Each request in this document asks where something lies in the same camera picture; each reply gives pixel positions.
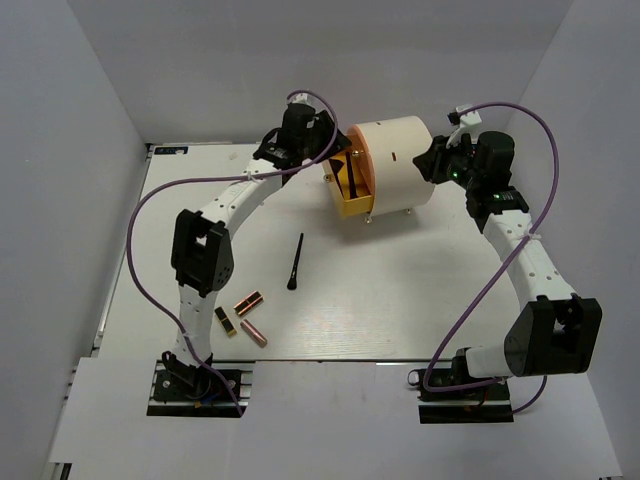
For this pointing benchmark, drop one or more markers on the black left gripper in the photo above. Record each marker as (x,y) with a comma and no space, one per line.
(324,124)

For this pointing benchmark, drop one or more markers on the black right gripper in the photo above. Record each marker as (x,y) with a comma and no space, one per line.
(430,164)

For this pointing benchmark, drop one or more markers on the brown fan makeup brush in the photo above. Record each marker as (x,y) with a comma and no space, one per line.
(336,166)

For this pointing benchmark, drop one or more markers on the cream round drawer organizer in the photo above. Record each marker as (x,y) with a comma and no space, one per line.
(393,144)

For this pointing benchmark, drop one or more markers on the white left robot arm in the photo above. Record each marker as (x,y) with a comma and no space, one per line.
(202,254)

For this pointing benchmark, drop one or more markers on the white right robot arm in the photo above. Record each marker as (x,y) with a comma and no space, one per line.
(556,330)

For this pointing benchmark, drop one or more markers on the thin black makeup brush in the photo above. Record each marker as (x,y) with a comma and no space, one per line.
(292,282)

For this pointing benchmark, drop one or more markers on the copper black lipstick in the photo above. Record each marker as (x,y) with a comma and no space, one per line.
(248,304)

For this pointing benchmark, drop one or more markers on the blue table sticker left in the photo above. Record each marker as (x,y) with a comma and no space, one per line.
(171,150)

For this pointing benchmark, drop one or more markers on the rose gold lipstick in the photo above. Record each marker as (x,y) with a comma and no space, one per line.
(254,333)

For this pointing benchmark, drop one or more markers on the black gold lipstick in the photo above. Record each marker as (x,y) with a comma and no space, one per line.
(225,322)

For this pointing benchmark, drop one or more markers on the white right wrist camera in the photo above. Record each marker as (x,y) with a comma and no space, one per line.
(466,120)

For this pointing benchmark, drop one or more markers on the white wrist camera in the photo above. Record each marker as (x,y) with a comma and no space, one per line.
(302,98)
(466,120)

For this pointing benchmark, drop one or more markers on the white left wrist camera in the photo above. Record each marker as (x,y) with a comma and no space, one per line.
(302,98)

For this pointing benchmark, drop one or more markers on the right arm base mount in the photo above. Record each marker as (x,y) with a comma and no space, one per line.
(487,405)

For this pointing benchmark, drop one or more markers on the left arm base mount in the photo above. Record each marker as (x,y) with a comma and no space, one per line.
(171,396)

